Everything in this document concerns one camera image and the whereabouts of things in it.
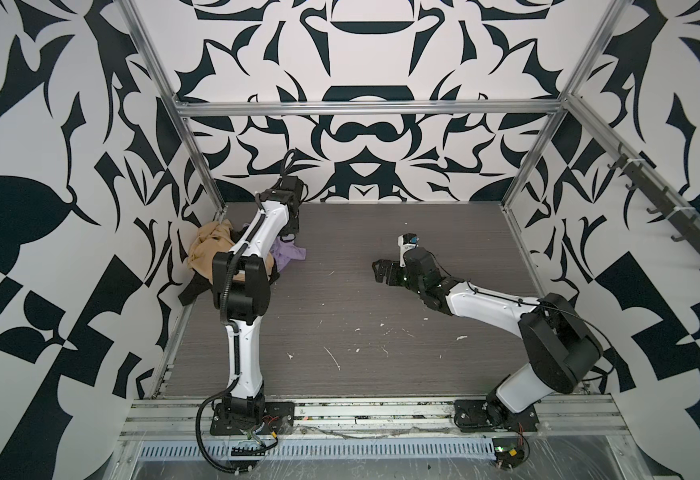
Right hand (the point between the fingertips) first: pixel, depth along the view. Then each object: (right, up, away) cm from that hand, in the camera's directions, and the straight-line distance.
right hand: (386, 263), depth 89 cm
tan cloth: (-55, +8, +11) cm, 57 cm away
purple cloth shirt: (-32, +3, +10) cm, 34 cm away
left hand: (-33, +12, +5) cm, 35 cm away
